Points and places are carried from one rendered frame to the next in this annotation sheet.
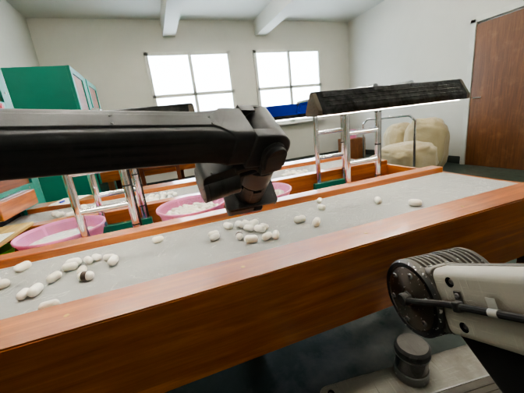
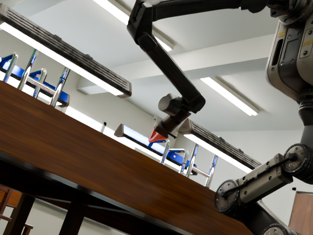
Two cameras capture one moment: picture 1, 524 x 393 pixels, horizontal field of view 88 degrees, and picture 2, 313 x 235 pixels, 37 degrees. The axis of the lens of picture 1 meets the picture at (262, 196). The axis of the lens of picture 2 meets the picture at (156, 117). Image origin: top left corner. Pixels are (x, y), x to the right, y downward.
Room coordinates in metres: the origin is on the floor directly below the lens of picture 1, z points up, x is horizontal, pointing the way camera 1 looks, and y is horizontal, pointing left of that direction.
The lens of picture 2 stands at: (-1.11, 0.57, 0.39)
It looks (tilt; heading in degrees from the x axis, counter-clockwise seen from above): 18 degrees up; 343
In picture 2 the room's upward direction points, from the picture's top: 19 degrees clockwise
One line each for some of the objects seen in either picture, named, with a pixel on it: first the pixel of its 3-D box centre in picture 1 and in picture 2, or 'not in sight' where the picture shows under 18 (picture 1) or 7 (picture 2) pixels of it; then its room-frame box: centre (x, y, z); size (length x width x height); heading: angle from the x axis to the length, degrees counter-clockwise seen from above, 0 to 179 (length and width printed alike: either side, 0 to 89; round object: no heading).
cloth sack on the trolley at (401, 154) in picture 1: (405, 157); not in sight; (3.29, -1.82, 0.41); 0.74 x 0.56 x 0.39; 111
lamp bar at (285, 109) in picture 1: (310, 109); (159, 150); (1.49, -0.31, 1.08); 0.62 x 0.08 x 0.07; 107
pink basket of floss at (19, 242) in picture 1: (65, 241); not in sight; (0.89, 0.69, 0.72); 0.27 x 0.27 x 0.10
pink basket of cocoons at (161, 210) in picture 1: (193, 214); not in sight; (1.02, 0.27, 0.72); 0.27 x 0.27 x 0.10
